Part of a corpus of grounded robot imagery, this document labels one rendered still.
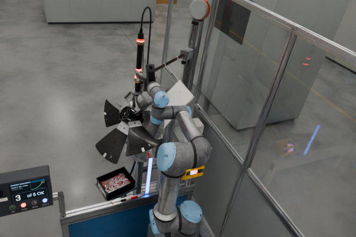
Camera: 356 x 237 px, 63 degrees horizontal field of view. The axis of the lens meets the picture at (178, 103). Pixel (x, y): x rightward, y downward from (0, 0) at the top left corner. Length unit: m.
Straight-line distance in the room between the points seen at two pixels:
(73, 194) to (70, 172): 0.31
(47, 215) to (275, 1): 3.13
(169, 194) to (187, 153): 0.24
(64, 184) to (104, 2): 5.01
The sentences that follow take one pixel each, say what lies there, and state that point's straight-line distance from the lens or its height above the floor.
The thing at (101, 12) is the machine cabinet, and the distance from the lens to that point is 7.45.
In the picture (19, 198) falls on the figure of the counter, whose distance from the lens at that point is 1.73.
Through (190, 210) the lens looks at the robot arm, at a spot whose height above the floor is 1.24.
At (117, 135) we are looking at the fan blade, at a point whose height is 1.07.
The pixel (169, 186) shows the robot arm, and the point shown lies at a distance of 1.32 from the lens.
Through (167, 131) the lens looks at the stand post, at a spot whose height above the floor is 0.97.
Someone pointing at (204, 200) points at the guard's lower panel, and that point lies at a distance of 2.92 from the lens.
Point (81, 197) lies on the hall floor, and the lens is 3.17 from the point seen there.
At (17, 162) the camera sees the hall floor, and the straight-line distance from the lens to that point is 3.63.
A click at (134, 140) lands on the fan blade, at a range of 1.96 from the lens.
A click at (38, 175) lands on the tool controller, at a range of 1.68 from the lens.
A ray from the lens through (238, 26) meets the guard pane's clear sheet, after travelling 2.11.
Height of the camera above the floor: 2.45
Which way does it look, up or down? 33 degrees down
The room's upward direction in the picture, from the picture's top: 9 degrees clockwise
